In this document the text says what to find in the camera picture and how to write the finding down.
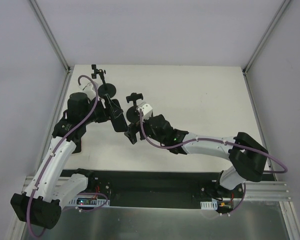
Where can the aluminium frame post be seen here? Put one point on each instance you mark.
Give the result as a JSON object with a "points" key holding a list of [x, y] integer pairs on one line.
{"points": [[267, 34], [48, 33]]}

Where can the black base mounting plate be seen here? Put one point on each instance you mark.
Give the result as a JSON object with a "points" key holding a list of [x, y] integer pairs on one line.
{"points": [[150, 189]]}

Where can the aluminium rail right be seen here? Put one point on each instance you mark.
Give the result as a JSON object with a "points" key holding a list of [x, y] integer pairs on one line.
{"points": [[267, 191]]}

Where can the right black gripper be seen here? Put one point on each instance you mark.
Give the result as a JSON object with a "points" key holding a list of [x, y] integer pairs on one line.
{"points": [[139, 128]]}

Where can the right white cable duct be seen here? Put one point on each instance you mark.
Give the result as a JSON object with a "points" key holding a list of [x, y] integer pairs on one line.
{"points": [[209, 205]]}

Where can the black phone stand near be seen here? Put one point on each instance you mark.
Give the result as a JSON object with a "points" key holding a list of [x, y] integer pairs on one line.
{"points": [[131, 114]]}

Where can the left aluminium frame post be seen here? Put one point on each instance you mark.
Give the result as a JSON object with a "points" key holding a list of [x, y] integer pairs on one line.
{"points": [[48, 33]]}

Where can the black phone cream case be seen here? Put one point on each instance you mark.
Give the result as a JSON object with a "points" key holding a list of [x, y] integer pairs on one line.
{"points": [[78, 148]]}

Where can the black smartphone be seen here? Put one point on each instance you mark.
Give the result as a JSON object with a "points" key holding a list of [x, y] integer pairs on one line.
{"points": [[119, 124]]}

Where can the right aluminium frame post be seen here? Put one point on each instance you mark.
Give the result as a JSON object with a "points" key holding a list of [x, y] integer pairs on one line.
{"points": [[267, 34]]}

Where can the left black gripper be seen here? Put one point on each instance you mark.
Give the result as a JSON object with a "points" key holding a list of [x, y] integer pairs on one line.
{"points": [[110, 107]]}

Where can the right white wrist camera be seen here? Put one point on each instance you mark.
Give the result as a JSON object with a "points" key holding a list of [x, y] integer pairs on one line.
{"points": [[145, 109]]}

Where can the black phone stand far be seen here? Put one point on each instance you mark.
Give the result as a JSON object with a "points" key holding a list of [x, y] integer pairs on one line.
{"points": [[105, 88]]}

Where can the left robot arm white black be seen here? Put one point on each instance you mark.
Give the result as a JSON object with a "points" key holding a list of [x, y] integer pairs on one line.
{"points": [[42, 202]]}

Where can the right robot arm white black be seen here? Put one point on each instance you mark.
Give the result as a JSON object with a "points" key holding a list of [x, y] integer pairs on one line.
{"points": [[248, 158]]}

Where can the black phone stand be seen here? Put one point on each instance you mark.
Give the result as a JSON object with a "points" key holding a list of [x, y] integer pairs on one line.
{"points": [[105, 88], [131, 114]]}

